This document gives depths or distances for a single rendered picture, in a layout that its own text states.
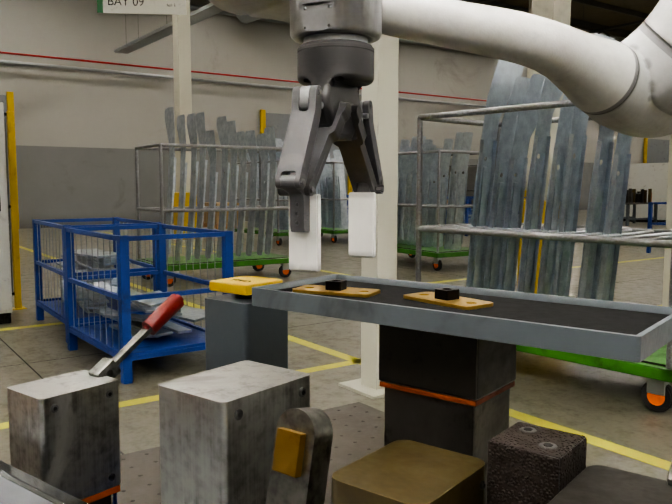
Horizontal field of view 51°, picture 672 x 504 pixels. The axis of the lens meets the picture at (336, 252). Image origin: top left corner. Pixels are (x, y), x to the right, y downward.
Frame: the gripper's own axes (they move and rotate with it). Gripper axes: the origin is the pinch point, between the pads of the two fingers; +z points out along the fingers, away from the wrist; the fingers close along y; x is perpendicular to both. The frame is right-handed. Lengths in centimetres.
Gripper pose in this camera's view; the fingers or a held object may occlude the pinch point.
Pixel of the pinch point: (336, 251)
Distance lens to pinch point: 70.1
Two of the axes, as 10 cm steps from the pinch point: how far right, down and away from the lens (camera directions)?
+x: 9.1, 0.4, -4.2
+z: 0.0, 10.0, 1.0
